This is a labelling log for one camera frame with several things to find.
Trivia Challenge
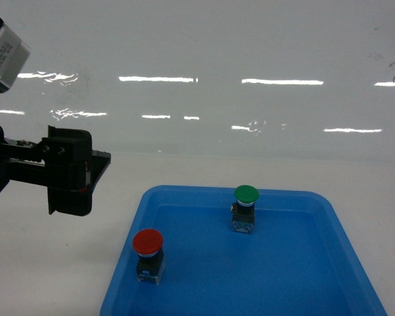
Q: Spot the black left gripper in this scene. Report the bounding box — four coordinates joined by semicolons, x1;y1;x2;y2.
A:
0;126;111;216

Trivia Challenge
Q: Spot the red push button switch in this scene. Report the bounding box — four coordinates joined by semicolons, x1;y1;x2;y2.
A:
132;228;165;284

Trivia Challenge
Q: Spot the white glossy back panel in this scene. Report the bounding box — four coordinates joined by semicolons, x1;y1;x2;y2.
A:
0;1;395;163

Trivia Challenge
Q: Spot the blue plastic tray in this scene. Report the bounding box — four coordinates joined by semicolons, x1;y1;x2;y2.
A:
100;186;386;315

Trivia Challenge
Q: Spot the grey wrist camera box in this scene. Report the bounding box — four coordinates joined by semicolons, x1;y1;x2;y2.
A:
0;17;30;93

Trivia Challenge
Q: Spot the green push button switch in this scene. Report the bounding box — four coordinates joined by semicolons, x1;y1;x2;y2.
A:
230;184;259;234

